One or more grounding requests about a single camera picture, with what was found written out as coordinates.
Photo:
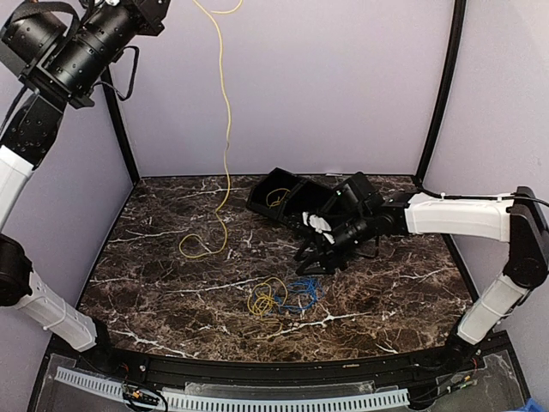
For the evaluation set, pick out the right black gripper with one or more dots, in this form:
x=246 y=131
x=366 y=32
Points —
x=328 y=257

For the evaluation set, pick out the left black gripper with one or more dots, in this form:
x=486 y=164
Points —
x=151 y=14

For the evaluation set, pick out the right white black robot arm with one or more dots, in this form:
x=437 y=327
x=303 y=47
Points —
x=357 y=212

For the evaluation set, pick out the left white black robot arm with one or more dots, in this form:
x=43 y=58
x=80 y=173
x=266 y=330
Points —
x=58 y=56

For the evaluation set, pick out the black three-compartment bin tray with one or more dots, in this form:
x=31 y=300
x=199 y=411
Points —
x=282 y=197

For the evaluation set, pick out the blue object bottom corner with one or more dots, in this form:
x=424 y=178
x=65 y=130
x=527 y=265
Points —
x=532 y=406

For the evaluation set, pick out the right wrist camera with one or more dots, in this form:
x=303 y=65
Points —
x=318 y=225

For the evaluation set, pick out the left black frame post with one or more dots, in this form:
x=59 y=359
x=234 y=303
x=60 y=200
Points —
x=118 y=107

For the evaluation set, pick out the black frame post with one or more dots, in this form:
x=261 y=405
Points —
x=451 y=55
x=118 y=107

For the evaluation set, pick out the black front rail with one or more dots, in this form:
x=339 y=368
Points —
x=159 y=370

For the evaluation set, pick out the white slotted cable duct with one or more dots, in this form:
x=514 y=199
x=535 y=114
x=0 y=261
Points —
x=206 y=397

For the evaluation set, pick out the right black frame post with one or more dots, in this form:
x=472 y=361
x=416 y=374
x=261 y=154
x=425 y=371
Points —
x=451 y=55

